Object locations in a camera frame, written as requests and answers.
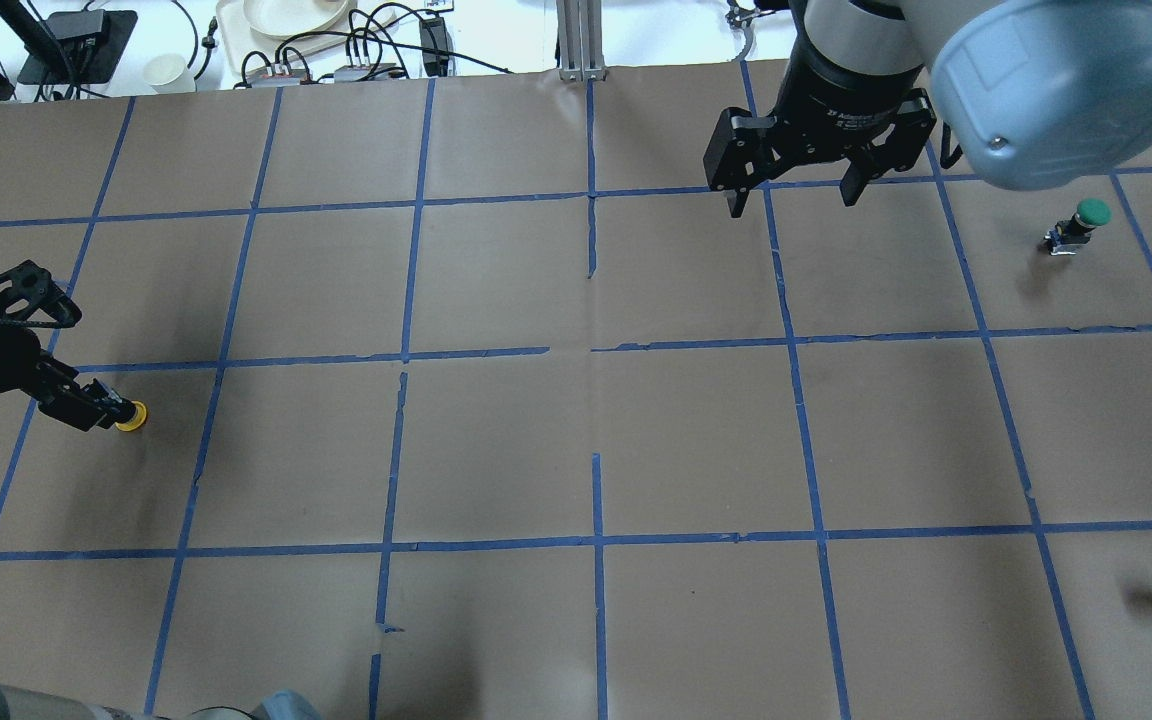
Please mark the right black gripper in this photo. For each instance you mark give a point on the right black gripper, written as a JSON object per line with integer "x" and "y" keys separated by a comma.
{"x": 844, "y": 100}

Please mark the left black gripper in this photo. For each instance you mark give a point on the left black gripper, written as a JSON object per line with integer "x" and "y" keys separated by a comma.
{"x": 8, "y": 362}

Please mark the yellow push button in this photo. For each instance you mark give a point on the yellow push button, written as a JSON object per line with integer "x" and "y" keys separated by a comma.
{"x": 125, "y": 415}

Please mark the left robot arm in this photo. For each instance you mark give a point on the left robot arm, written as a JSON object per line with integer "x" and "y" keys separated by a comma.
{"x": 19, "y": 703}

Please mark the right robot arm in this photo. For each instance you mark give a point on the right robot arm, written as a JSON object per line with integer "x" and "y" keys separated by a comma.
{"x": 1036, "y": 93}

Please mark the green push button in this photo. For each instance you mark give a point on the green push button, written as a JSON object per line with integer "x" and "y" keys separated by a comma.
{"x": 1069, "y": 236}

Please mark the white paper cup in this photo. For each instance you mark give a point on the white paper cup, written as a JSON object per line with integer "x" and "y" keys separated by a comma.
{"x": 169, "y": 74}

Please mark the usb hub adapter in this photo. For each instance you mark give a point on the usb hub adapter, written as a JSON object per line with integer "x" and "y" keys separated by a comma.
{"x": 363, "y": 73}
{"x": 277, "y": 75}

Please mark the beige tray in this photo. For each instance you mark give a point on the beige tray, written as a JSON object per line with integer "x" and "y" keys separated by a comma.
{"x": 246, "y": 26}

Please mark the black power adapter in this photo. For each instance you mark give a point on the black power adapter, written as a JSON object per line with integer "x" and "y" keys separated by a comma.
{"x": 435, "y": 46}

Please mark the beige plate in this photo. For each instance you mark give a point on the beige plate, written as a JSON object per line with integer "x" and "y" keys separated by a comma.
{"x": 283, "y": 19}

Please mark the brown paper table cover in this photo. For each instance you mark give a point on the brown paper table cover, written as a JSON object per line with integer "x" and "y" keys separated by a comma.
{"x": 465, "y": 399}

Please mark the aluminium frame post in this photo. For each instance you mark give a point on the aluminium frame post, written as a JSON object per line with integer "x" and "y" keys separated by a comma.
{"x": 580, "y": 55}

